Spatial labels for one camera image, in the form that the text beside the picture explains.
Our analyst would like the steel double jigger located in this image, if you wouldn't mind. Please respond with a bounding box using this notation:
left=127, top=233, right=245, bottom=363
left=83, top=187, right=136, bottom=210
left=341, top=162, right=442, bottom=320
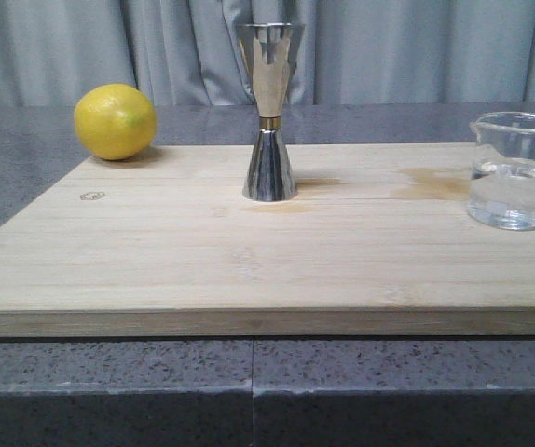
left=237, top=22, right=304, bottom=202

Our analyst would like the clear glass beaker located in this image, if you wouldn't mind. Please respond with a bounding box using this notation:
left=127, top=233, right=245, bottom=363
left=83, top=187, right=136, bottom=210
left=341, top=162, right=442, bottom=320
left=467, top=111, right=535, bottom=231

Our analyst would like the light wooden cutting board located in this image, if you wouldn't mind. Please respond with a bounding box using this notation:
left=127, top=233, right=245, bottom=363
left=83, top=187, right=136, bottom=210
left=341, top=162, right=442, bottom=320
left=0, top=142, right=535, bottom=337

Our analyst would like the yellow lemon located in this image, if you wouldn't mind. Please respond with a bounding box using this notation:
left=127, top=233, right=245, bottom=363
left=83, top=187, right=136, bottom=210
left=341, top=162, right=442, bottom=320
left=74, top=84, right=157, bottom=160

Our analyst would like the grey curtain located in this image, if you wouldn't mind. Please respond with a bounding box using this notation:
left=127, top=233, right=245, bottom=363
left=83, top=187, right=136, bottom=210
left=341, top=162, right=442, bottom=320
left=0, top=1, right=535, bottom=106

